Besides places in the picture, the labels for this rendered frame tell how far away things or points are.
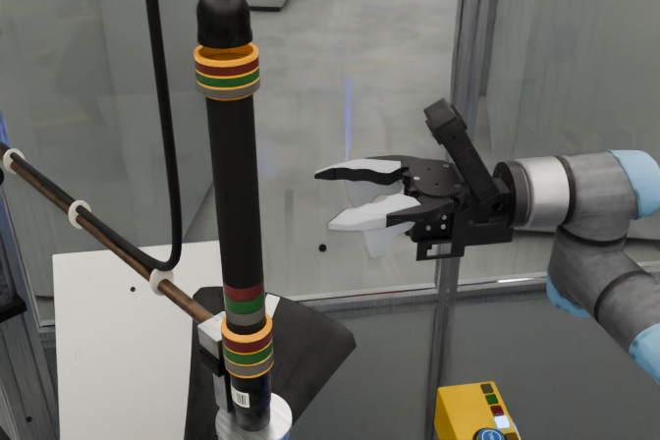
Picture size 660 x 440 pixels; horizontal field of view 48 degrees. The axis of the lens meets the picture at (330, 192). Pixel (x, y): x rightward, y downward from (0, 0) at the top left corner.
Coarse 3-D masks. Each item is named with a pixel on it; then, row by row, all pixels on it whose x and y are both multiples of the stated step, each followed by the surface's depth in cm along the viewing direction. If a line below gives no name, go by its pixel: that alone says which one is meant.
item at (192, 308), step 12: (0, 156) 95; (12, 168) 92; (36, 180) 89; (48, 192) 86; (60, 204) 84; (84, 228) 81; (96, 228) 80; (108, 240) 78; (120, 252) 76; (132, 264) 75; (144, 264) 74; (144, 276) 73; (168, 288) 71; (180, 300) 70; (192, 300) 70; (192, 312) 68; (204, 312) 68
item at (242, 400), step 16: (208, 0) 47; (224, 0) 47; (240, 0) 48; (208, 16) 47; (224, 16) 47; (240, 16) 48; (208, 32) 48; (224, 32) 48; (240, 32) 48; (224, 48) 48; (240, 384) 64; (256, 384) 64; (240, 400) 65; (256, 400) 65; (240, 416) 67; (256, 416) 66
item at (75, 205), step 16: (160, 32) 56; (160, 48) 56; (160, 64) 57; (160, 80) 58; (160, 96) 58; (160, 112) 59; (0, 144) 94; (16, 160) 91; (176, 160) 62; (32, 176) 88; (176, 176) 62; (64, 192) 84; (176, 192) 63; (80, 208) 81; (176, 208) 64; (96, 224) 79; (176, 224) 65; (112, 240) 77; (176, 240) 66; (144, 256) 73; (176, 256) 67; (160, 272) 72
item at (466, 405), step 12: (468, 384) 125; (492, 384) 125; (444, 396) 122; (456, 396) 122; (468, 396) 122; (480, 396) 122; (444, 408) 121; (456, 408) 120; (468, 408) 120; (480, 408) 120; (504, 408) 120; (444, 420) 121; (456, 420) 118; (468, 420) 118; (480, 420) 118; (492, 420) 118; (444, 432) 122; (456, 432) 116; (468, 432) 116; (504, 432) 116; (516, 432) 116
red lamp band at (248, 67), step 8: (208, 56) 52; (200, 64) 49; (248, 64) 49; (256, 64) 50; (200, 72) 49; (208, 72) 49; (216, 72) 49; (224, 72) 49; (232, 72) 49; (240, 72) 49; (248, 72) 49
